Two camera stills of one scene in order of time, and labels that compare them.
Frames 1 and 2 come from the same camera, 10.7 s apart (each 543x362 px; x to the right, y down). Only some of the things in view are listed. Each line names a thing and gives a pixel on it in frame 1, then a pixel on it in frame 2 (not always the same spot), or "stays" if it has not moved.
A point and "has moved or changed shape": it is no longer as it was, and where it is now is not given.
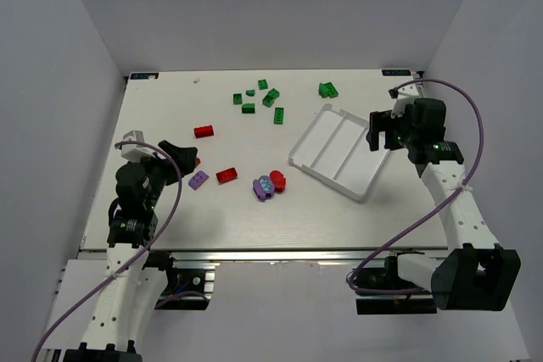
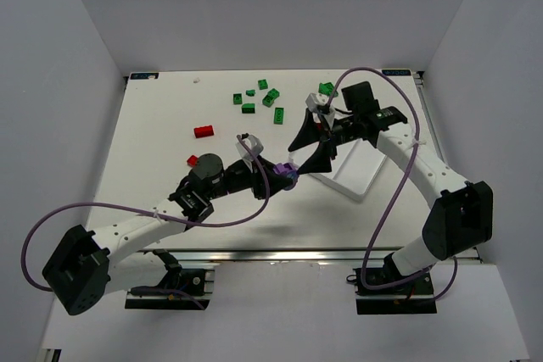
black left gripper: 165,165 to 261,180
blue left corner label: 144,75 stays
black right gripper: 386,125 to 331,137
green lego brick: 248,108 stays
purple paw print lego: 263,187 has moved or changed shape
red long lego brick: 204,131 stays
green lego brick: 237,98 stays
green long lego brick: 278,115 stays
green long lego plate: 331,90 stays
